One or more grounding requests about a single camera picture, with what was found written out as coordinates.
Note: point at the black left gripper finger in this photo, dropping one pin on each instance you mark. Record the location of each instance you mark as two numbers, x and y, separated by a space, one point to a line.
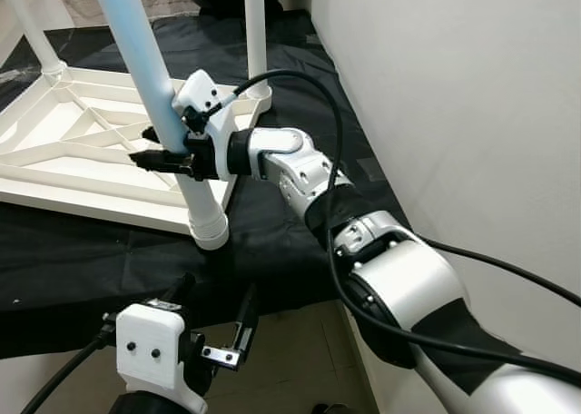
179 290
245 323

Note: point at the white plastic table leg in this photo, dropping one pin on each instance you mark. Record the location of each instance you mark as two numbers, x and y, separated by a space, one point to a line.
36 37
136 51
256 33

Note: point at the black table cloth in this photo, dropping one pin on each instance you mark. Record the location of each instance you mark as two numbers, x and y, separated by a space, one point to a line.
109 269

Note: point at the black robot foot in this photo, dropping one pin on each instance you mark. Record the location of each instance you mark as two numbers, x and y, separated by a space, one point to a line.
331 409

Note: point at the beige cloth covered bench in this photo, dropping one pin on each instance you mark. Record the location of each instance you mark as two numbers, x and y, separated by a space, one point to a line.
91 1

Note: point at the black round wok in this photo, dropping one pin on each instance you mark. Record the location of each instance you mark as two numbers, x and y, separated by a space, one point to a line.
281 1

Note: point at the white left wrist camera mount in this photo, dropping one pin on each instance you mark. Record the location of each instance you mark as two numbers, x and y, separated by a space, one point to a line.
150 341

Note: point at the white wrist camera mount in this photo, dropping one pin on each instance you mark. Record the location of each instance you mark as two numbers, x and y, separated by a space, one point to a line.
195 92
150 341

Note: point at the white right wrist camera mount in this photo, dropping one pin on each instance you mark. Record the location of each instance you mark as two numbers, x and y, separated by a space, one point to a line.
195 92

